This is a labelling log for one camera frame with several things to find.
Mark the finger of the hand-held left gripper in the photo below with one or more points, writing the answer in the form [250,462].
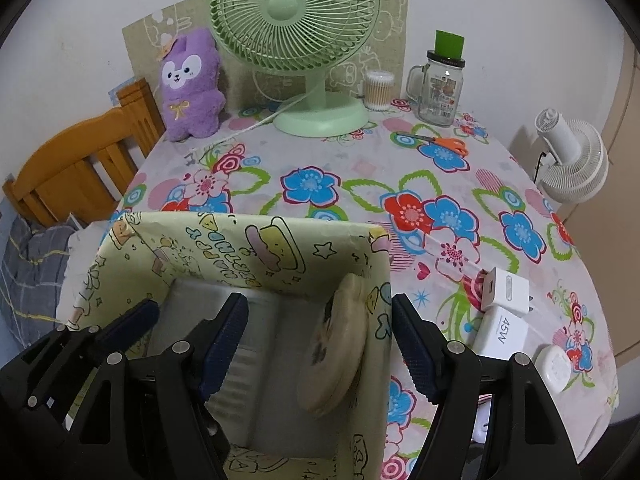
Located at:
[127,322]

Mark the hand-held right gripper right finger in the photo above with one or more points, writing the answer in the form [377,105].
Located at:
[415,355]

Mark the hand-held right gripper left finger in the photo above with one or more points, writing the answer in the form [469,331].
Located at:
[225,345]

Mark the large white charger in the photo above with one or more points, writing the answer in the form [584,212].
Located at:
[502,335]

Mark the yellow cartoon printed storage box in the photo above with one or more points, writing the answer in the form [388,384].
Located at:
[225,245]

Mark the white round case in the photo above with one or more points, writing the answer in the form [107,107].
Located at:
[557,367]

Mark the white rectangular device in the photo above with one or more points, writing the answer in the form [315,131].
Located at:
[255,320]

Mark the round beige disc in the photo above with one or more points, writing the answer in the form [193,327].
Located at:
[332,360]

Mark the white cloth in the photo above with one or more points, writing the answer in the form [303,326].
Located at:
[82,247]

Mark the small white charger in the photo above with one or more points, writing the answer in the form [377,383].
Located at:
[505,292]

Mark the plaid pillow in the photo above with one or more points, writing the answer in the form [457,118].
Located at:
[35,260]

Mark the floral tablecloth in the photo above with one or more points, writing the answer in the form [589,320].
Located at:
[350,170]

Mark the purple plush toy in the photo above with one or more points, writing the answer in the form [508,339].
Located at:
[192,90]

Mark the white clip fan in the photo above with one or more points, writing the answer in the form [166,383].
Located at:
[575,160]

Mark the glass jar mug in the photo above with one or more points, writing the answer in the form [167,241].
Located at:
[440,95]

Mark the cotton swab container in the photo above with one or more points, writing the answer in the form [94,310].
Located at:
[379,91]

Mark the beige cartoon printed board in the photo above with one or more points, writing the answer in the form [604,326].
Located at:
[145,45]

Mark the green plastic insert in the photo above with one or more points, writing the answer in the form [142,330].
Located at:
[449,42]

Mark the green desk fan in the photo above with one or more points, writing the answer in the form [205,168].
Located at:
[295,7]

